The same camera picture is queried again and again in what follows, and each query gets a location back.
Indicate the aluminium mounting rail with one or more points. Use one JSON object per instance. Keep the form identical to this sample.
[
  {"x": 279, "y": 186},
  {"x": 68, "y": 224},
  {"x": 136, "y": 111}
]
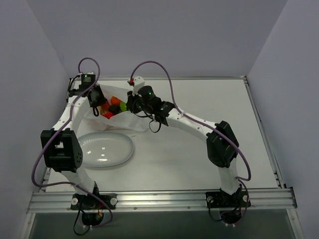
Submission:
[{"x": 160, "y": 201}]

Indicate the orange fake fruit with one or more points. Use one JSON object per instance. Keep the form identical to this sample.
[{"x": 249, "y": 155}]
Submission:
[{"x": 115, "y": 101}]

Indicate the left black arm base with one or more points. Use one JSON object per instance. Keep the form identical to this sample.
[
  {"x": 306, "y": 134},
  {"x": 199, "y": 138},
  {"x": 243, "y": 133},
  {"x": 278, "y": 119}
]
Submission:
[{"x": 94, "y": 212}]

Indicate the green fake fruit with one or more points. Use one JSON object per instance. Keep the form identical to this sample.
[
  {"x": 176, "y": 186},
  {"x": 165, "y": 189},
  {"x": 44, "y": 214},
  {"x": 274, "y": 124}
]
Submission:
[{"x": 123, "y": 107}]

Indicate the white plastic bag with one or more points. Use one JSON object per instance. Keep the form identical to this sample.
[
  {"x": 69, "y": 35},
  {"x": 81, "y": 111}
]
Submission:
[{"x": 124, "y": 120}]

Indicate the dark fake fruit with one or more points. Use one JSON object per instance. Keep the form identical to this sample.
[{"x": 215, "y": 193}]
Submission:
[{"x": 115, "y": 109}]

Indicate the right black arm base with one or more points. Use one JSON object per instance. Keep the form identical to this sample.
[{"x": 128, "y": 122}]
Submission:
[{"x": 229, "y": 209}]

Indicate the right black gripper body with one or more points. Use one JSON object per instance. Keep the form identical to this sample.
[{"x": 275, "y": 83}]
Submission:
[{"x": 132, "y": 104}]

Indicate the red fake apple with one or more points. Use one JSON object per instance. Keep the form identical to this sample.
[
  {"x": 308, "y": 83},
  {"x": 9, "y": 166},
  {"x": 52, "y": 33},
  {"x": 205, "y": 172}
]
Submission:
[{"x": 108, "y": 115}]

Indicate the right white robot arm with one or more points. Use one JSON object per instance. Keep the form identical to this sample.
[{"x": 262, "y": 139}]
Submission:
[{"x": 220, "y": 140}]

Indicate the white oval plate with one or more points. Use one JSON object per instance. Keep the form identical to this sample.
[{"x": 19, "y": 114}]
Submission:
[{"x": 105, "y": 149}]

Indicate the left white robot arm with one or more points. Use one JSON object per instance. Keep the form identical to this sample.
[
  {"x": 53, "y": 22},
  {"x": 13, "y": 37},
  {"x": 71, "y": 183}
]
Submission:
[{"x": 61, "y": 149}]

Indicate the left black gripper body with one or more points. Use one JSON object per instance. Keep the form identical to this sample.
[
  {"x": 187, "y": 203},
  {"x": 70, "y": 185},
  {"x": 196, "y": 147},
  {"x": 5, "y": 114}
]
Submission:
[{"x": 97, "y": 98}]

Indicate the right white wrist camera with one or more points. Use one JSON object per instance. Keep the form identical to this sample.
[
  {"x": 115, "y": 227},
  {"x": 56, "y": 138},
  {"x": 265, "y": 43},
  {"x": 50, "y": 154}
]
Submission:
[{"x": 137, "y": 83}]

